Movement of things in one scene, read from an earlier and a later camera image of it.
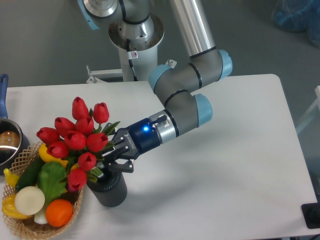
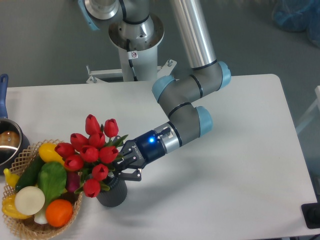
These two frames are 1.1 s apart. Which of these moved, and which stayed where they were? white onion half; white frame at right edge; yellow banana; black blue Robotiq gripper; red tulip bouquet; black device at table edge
Moved: black blue Robotiq gripper; red tulip bouquet
Stayed: yellow banana; white onion half; white frame at right edge; black device at table edge
